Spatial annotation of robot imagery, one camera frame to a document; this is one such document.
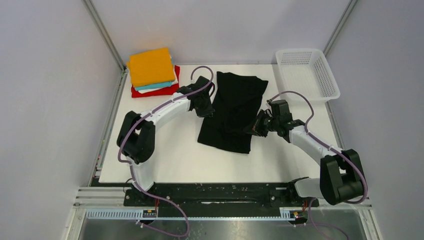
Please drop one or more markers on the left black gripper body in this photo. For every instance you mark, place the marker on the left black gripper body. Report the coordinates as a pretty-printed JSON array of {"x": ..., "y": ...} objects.
[{"x": 205, "y": 108}]

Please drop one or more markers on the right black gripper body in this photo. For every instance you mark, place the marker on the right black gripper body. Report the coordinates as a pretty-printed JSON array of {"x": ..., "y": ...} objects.
[{"x": 264, "y": 123}]

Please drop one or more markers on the black t shirt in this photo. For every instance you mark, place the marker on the black t shirt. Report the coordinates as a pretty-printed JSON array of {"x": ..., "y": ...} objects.
[{"x": 236, "y": 105}]

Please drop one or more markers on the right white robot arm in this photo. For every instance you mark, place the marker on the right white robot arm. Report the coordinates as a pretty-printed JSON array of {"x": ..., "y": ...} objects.
[{"x": 341, "y": 178}]

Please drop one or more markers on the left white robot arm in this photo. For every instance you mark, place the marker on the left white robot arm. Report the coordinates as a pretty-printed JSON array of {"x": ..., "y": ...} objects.
[{"x": 137, "y": 136}]

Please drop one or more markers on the red folded t shirt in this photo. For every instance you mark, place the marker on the red folded t shirt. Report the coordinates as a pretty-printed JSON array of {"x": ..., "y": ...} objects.
[{"x": 165, "y": 91}]

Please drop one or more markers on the white folded t shirt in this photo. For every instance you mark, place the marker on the white folded t shirt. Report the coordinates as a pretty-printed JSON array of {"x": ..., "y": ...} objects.
[{"x": 145, "y": 89}]

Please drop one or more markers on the teal folded t shirt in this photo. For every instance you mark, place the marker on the teal folded t shirt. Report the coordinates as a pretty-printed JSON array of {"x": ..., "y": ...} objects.
[{"x": 154, "y": 85}]

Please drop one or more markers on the white plastic basket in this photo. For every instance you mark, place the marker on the white plastic basket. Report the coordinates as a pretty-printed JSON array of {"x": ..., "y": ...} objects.
[{"x": 307, "y": 71}]

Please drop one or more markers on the orange folded t shirt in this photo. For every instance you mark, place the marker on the orange folded t shirt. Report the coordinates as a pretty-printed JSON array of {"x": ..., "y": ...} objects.
[{"x": 151, "y": 67}]

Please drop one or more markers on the slotted cable duct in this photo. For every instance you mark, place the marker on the slotted cable duct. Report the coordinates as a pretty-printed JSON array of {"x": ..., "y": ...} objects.
[{"x": 199, "y": 212}]

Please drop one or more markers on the aluminium frame rail left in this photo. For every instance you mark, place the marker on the aluminium frame rail left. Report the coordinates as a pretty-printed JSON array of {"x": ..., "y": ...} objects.
[{"x": 112, "y": 96}]

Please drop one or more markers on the aluminium frame rail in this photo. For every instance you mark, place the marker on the aluminium frame rail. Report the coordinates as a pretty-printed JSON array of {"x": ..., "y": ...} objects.
[
  {"x": 339, "y": 26},
  {"x": 112, "y": 96}
]

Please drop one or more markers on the aluminium frame rail right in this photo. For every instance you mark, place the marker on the aluminium frame rail right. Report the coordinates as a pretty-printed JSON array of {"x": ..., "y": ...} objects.
[{"x": 339, "y": 26}]

